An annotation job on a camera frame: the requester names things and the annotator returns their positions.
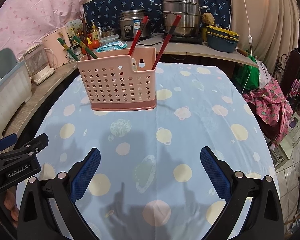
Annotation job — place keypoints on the white dish rack bin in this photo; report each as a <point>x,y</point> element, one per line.
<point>15,86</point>

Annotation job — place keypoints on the dark blue tub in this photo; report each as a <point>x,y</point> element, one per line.
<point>221,43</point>

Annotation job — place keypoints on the light blue dotted tablecloth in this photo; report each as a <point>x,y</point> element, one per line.
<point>150,183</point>

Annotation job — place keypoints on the dark red chopstick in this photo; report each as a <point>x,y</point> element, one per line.
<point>85,41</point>
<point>80,35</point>

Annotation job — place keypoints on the silver rice cooker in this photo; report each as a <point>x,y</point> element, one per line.
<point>130,22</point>

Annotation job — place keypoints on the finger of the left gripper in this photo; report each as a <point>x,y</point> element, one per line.
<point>31,148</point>
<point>8,141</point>

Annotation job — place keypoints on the left hand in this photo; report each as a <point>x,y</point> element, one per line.
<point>10,204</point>

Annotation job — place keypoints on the pink floral cloth pile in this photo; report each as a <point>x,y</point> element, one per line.
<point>271,109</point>

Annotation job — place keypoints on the blue wet wipes pack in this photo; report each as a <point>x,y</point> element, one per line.
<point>117,45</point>

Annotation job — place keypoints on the yellow oil bottle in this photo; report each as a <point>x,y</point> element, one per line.
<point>94,32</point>

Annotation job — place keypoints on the pink perforated utensil basket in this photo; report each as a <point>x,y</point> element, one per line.
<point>116,81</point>

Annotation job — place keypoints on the red tomato right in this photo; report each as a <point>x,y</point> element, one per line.
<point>95,44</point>

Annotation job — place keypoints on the green bag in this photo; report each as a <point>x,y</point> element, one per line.
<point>246,77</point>

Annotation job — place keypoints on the large steel steamer pot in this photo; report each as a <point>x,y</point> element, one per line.
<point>190,12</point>

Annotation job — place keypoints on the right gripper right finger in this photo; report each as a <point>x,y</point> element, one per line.
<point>213,167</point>

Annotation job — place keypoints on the white small appliance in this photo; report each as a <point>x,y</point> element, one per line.
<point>37,63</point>

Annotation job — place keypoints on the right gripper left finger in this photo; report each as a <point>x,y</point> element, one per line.
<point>82,173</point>

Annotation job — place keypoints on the bright red chopstick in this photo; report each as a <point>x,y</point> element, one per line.
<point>138,34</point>
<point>168,37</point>

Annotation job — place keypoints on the dark wooden chair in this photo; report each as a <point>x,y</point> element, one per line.
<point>291,71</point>

